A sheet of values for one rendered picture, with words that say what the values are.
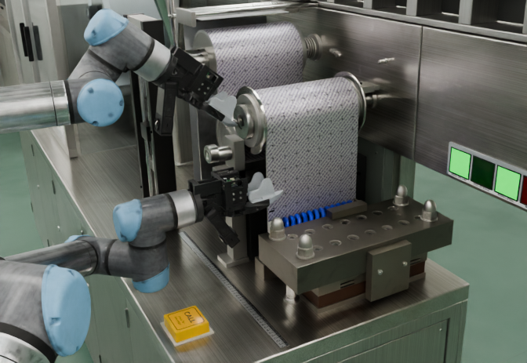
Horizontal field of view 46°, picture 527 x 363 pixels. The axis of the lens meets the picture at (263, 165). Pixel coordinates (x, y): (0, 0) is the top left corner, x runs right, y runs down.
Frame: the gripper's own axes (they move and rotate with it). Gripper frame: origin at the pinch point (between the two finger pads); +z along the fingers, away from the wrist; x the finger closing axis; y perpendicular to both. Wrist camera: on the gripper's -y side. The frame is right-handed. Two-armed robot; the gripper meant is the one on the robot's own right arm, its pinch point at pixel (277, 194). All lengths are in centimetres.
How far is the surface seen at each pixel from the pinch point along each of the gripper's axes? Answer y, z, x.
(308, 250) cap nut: -4.3, -3.1, -18.0
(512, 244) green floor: -110, 195, 91
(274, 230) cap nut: -4.0, -5.0, -7.9
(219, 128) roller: 9.5, -2.8, 22.8
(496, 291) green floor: -110, 152, 63
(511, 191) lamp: 8.1, 28.9, -37.2
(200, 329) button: -17.6, -24.9, -13.5
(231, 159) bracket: 6.8, -6.6, 8.5
